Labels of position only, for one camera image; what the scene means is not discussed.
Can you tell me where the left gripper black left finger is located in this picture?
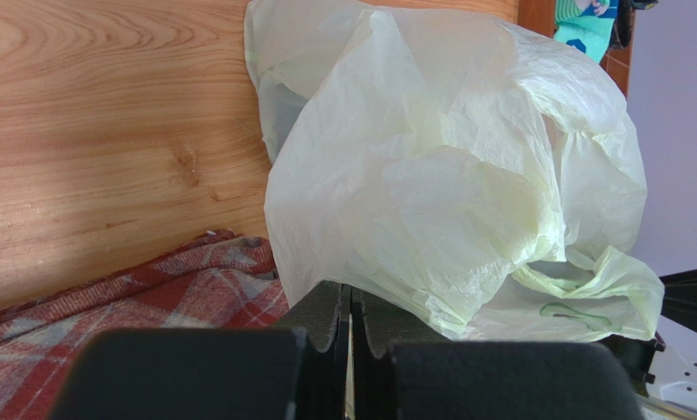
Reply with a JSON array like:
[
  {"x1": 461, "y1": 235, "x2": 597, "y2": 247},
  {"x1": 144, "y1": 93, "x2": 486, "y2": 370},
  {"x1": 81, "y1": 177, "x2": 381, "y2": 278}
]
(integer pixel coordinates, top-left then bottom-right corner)
[{"x1": 49, "y1": 281, "x2": 351, "y2": 419}]

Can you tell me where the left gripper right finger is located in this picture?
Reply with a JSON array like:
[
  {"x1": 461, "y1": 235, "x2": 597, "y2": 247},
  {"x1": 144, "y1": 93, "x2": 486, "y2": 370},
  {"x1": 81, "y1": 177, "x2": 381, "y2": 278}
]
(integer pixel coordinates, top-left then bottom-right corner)
[{"x1": 352, "y1": 292, "x2": 642, "y2": 419}]

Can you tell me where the white plastic bag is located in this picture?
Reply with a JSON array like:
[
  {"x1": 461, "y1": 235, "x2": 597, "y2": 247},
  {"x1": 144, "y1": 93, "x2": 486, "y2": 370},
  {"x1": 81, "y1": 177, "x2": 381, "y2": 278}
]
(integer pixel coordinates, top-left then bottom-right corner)
[{"x1": 244, "y1": 1, "x2": 665, "y2": 342}]

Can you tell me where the red plaid cloth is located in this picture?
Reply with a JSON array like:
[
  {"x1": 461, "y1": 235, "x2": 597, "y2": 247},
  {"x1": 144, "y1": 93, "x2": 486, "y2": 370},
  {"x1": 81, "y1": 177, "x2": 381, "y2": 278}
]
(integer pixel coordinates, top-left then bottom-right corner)
[{"x1": 0, "y1": 230, "x2": 289, "y2": 419}]

